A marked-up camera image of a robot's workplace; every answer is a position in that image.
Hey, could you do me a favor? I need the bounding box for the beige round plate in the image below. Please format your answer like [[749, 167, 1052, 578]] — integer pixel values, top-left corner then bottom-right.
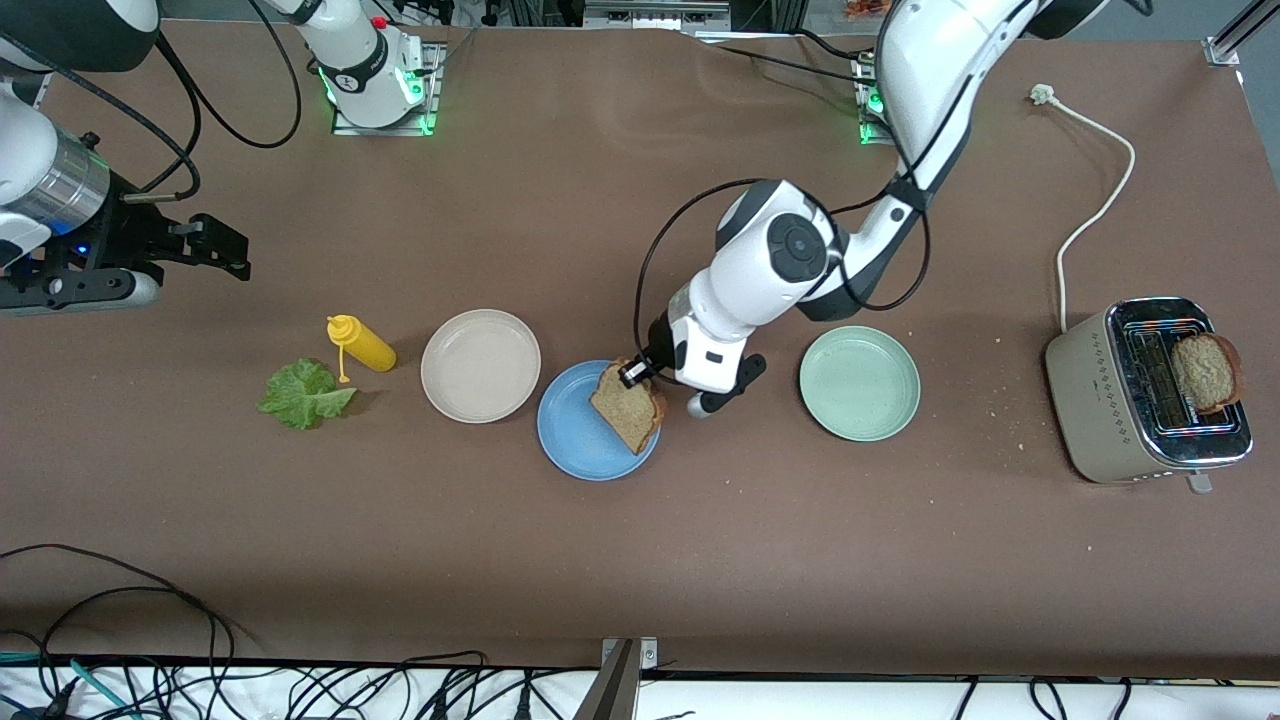
[[420, 308, 542, 425]]

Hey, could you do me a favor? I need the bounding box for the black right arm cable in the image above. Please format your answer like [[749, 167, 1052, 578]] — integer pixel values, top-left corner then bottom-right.
[[0, 0, 304, 206]]

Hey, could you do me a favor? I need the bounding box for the aluminium profile post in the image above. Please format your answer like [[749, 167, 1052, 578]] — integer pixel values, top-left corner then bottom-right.
[[573, 637, 659, 720]]

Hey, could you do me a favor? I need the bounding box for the teal cable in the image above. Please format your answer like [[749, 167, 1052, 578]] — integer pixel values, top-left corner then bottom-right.
[[0, 650, 136, 720]]

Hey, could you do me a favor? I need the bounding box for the thin black table cable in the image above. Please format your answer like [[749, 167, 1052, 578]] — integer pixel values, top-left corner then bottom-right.
[[700, 28, 879, 91]]

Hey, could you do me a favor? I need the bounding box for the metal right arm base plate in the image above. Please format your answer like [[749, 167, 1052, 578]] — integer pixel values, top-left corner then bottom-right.
[[330, 42, 446, 137]]

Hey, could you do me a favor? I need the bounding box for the yellow mustard squeeze bottle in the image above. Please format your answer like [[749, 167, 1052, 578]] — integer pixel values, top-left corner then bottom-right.
[[327, 314, 397, 384]]

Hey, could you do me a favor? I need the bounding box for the green lettuce leaf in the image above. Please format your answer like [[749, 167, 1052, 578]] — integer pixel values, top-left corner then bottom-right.
[[257, 358, 358, 431]]

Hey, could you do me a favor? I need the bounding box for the aluminium corner profile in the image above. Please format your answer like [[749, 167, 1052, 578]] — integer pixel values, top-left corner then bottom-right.
[[1205, 0, 1280, 69]]

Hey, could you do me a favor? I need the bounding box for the long black looped cable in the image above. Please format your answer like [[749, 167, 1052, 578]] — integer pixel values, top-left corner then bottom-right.
[[0, 544, 237, 720]]

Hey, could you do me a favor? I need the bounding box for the beige chrome toaster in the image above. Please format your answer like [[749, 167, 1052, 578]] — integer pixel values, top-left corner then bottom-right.
[[1045, 297, 1255, 495]]

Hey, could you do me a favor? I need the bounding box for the brown bread slice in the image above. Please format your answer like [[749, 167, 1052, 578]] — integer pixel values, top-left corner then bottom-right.
[[589, 357, 668, 456], [1171, 333, 1245, 415]]

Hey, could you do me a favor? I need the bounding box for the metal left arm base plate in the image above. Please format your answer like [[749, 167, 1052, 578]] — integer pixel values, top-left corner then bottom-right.
[[855, 55, 898, 147]]

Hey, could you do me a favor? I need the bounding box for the white toaster power cable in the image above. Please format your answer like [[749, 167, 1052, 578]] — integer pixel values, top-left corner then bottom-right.
[[1030, 84, 1137, 334]]

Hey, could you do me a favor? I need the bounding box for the mint green round plate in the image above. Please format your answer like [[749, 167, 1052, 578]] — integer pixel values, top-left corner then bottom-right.
[[798, 325, 922, 443]]

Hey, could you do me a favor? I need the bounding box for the blue round plate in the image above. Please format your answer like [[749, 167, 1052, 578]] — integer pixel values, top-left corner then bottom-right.
[[537, 359, 663, 482]]

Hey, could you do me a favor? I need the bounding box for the silver frame rail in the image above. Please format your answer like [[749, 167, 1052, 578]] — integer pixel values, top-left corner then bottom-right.
[[583, 0, 733, 31]]

